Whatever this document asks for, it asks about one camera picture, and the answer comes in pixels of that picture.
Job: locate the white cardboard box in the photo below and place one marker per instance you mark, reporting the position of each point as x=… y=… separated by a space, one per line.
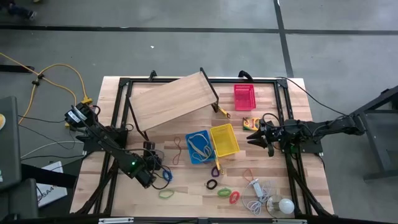
x=51 y=194

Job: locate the yellow plastic basket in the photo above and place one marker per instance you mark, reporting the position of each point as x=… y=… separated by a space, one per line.
x=224 y=140

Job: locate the thin red rubber band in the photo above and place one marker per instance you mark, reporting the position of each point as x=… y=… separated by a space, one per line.
x=177 y=148
x=248 y=170

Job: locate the black flat bar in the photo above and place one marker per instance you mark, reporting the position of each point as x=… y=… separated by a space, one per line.
x=46 y=175
x=15 y=68

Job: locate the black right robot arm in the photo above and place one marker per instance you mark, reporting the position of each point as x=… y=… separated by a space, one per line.
x=329 y=126

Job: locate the black metal rig frame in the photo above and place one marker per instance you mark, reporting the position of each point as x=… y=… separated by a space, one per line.
x=282 y=83

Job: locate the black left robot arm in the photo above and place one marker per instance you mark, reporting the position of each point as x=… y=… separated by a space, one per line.
x=112 y=146

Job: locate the dark grey cart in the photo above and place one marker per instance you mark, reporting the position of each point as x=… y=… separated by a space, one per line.
x=9 y=140

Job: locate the wooden shelf riser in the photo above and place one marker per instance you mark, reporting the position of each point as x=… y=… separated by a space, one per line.
x=174 y=99

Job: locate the green rubber band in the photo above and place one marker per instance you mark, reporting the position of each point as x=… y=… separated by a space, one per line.
x=166 y=190

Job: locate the black metal stand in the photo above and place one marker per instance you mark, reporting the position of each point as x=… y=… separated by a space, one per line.
x=373 y=149

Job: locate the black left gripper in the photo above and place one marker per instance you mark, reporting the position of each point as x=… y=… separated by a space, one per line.
x=154 y=160

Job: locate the clear round dish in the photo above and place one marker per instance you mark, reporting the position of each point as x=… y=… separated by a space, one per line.
x=272 y=213

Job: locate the wide tan rubber band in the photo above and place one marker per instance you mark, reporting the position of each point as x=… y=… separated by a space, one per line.
x=206 y=154

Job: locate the person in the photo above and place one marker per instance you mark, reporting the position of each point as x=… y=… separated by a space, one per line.
x=21 y=11

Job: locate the white light bulb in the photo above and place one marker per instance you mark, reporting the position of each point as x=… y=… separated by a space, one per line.
x=286 y=206

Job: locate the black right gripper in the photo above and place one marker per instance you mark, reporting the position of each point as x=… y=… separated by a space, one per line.
x=272 y=137

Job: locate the pink plastic basket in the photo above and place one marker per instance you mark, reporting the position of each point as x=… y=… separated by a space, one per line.
x=245 y=98

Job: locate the blue plastic basket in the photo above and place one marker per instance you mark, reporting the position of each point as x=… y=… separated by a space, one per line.
x=191 y=155

